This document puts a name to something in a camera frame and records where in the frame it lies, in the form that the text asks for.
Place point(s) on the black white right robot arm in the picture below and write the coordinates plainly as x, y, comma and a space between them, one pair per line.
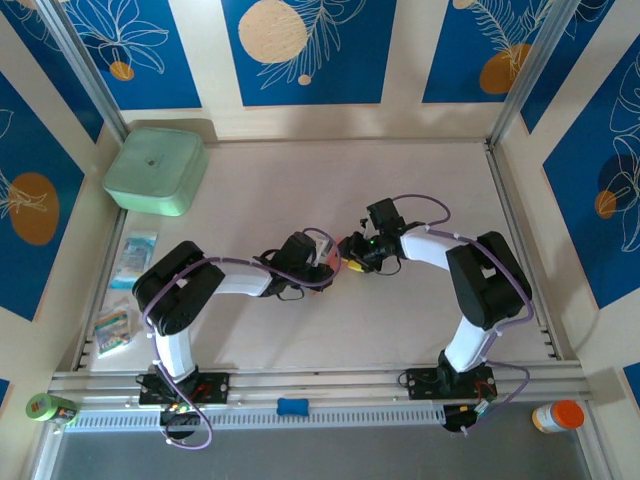
490, 285

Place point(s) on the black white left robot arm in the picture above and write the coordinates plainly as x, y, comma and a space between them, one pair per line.
175, 290

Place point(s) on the mint green square box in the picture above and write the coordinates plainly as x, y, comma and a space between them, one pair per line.
155, 165

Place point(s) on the grey metal sheet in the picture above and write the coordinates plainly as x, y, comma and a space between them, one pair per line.
325, 455

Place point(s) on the blue bone-shaped block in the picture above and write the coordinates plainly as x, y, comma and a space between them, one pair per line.
292, 406

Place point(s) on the blue white plastic packet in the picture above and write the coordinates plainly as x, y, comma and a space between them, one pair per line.
135, 255

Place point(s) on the small circuit board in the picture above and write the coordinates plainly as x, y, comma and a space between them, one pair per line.
180, 415
475, 412

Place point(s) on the colourful printed plastic packet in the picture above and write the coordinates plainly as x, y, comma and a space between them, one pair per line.
112, 332

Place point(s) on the jar with orange lid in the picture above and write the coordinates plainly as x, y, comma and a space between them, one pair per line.
570, 414

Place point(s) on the green black small canister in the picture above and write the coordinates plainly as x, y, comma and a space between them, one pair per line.
66, 412

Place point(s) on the green tape roll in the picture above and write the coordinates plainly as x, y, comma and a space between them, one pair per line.
37, 407

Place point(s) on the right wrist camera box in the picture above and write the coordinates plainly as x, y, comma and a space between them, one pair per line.
366, 227

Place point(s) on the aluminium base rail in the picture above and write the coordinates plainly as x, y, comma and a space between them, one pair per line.
320, 381

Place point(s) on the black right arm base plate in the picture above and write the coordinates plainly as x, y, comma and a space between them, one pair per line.
420, 382

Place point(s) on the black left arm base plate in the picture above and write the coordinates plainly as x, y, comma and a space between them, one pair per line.
215, 387

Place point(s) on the aluminium frame post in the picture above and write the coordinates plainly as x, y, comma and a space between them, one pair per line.
530, 75
85, 75

